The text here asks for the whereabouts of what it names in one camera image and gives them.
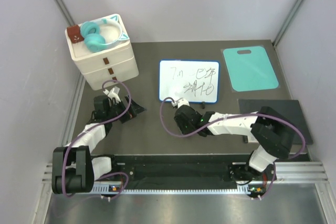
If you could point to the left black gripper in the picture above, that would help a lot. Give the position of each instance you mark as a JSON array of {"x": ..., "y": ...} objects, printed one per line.
[{"x": 135, "y": 109}]

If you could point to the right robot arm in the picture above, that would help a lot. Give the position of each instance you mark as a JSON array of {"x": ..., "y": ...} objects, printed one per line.
[{"x": 267, "y": 127}]

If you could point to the white label card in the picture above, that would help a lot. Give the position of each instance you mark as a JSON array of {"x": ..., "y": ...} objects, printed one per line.
[{"x": 249, "y": 139}]

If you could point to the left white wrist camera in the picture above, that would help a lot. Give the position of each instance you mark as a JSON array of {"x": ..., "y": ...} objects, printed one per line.
[{"x": 113, "y": 93}]

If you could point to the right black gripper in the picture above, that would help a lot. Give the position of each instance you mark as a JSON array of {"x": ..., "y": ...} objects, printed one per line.
[{"x": 180, "y": 124}]

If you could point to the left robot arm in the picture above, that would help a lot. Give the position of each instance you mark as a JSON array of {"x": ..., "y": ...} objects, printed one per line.
[{"x": 73, "y": 164}]

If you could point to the white three-drawer storage box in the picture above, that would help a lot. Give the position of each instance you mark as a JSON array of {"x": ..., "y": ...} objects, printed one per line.
[{"x": 117, "y": 63}]

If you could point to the brown small cube box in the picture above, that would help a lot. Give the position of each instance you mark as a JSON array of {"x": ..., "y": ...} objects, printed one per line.
[{"x": 74, "y": 34}]

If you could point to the teal cat-ear headphones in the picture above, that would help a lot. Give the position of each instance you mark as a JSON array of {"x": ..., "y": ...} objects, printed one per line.
[{"x": 94, "y": 41}]

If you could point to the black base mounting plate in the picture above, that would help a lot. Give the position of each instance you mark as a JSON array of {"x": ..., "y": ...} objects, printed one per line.
[{"x": 211, "y": 167}]

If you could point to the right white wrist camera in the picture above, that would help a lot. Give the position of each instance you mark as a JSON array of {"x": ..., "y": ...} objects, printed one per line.
[{"x": 180, "y": 102}]

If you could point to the blue-framed whiteboard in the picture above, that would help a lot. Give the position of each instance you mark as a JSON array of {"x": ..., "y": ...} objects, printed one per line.
[{"x": 194, "y": 80}]

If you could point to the black rectangular mat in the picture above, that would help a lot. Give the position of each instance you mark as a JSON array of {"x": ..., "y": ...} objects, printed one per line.
[{"x": 290, "y": 109}]

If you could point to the aluminium rail frame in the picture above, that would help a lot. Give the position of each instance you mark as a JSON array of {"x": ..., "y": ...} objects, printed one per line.
[{"x": 293, "y": 172}]

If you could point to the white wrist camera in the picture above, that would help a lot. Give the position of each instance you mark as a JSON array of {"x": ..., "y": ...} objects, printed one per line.
[
  {"x": 180, "y": 102},
  {"x": 113, "y": 93}
]

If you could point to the teal cutting board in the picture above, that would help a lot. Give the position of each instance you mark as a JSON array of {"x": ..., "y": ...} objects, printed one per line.
[{"x": 250, "y": 69}]

